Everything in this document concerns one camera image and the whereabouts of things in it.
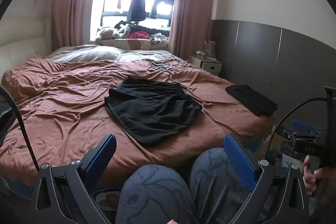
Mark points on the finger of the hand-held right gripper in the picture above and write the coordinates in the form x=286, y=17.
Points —
x=296, y=134
x=304, y=125

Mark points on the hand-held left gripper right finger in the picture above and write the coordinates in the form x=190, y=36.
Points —
x=239, y=158

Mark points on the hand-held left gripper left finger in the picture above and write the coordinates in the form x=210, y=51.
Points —
x=105, y=150

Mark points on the black pants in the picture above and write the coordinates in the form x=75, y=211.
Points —
x=152, y=113

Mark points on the person's right hand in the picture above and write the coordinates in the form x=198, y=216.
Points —
x=309, y=174

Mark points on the person's left hand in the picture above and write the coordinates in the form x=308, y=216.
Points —
x=171, y=221

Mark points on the person's right leg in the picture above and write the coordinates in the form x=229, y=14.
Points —
x=215, y=176

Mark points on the person's leg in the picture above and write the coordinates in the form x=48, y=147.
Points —
x=215, y=176
x=155, y=195

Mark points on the blue cartoon print bed sheet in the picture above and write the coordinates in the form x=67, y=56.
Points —
x=107, y=200

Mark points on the brown blanket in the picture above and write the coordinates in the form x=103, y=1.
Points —
x=65, y=113

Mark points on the folded black garment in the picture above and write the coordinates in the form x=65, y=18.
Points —
x=252, y=99

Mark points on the person's left leg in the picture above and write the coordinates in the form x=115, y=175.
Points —
x=155, y=195

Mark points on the white nightstand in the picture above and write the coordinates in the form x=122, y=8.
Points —
x=207, y=65

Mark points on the beige pillow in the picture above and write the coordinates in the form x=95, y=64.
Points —
x=86, y=53

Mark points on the white power strip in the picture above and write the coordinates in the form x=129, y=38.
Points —
x=212, y=58

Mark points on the bear print cushion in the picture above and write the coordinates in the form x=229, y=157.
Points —
x=136, y=43

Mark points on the striped paper bag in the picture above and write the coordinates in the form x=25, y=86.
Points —
x=210, y=48

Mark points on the white plush toy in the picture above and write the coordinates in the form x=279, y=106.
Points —
x=113, y=31

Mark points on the red cloth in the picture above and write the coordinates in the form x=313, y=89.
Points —
x=137, y=35

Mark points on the pile of black clothes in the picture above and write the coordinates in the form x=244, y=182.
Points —
x=155, y=29

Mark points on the cream padded headboard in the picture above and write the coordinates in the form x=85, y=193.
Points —
x=23, y=45

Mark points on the pink curtain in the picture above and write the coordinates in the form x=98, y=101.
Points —
x=76, y=1
x=189, y=3

